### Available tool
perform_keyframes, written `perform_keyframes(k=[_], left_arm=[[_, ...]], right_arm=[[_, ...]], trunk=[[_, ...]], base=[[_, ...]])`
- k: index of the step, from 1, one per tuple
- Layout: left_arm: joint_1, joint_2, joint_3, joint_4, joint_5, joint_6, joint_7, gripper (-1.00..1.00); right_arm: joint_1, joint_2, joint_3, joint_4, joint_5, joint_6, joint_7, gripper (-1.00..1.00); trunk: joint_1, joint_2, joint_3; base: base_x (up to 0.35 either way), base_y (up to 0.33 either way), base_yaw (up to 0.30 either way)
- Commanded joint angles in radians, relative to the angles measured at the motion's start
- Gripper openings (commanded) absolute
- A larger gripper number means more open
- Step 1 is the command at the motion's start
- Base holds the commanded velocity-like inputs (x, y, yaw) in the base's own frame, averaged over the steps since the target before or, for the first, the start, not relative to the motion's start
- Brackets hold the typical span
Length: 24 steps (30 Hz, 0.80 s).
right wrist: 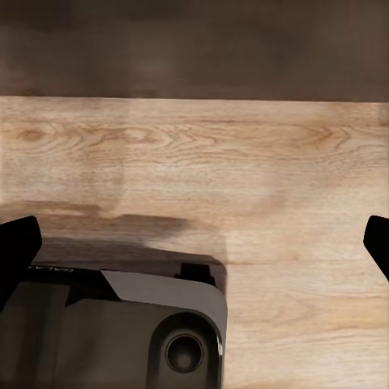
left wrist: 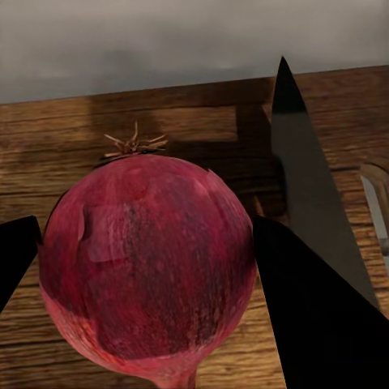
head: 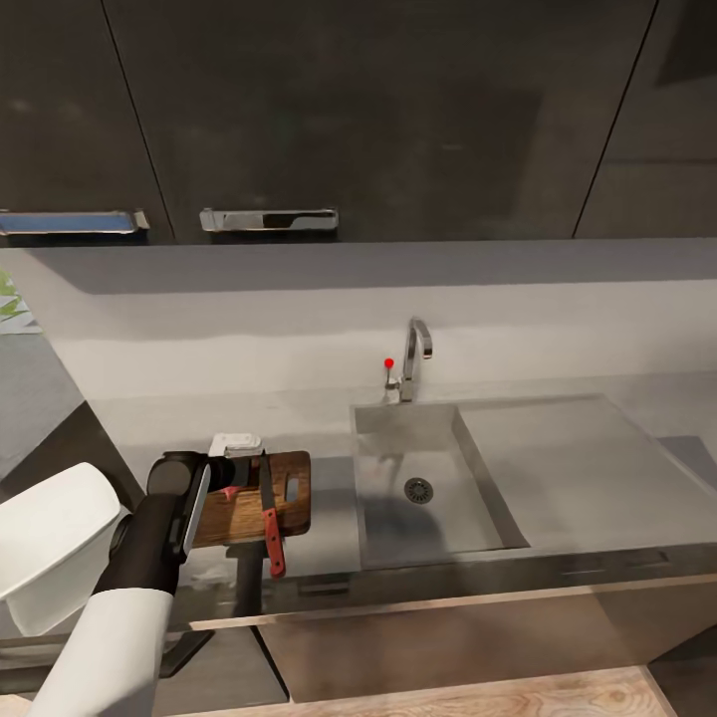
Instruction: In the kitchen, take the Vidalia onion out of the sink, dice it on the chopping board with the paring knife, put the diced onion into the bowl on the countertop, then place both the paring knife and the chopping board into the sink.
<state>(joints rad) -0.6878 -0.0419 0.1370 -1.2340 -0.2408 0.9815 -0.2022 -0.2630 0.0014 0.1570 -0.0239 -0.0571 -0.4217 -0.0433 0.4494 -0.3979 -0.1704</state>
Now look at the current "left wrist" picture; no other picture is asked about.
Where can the parer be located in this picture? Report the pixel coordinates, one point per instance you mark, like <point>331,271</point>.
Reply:
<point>309,192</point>

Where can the cutting board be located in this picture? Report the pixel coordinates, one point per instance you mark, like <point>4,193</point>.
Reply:
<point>46,146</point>

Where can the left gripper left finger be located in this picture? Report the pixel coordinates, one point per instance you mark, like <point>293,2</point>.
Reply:
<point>18,248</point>

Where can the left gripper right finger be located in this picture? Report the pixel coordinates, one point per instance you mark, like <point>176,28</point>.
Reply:
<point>327,334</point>

